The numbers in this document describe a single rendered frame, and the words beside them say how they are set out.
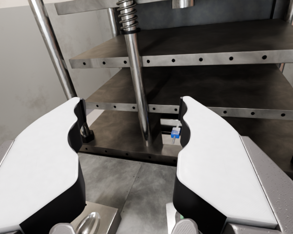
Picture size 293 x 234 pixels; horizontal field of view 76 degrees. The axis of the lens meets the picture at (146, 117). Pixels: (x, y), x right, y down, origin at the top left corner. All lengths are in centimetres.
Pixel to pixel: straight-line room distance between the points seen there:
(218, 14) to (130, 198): 134
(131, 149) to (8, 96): 168
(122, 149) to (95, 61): 50
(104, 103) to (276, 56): 82
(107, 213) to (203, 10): 142
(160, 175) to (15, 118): 193
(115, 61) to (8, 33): 170
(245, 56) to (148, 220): 73
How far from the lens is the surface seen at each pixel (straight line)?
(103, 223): 76
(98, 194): 93
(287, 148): 119
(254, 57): 86
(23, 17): 264
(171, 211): 70
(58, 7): 109
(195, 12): 162
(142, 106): 95
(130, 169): 98
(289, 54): 88
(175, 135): 101
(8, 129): 250
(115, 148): 114
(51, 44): 105
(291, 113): 100
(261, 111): 97
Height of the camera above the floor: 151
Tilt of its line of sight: 32 degrees down
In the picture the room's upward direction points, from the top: 9 degrees counter-clockwise
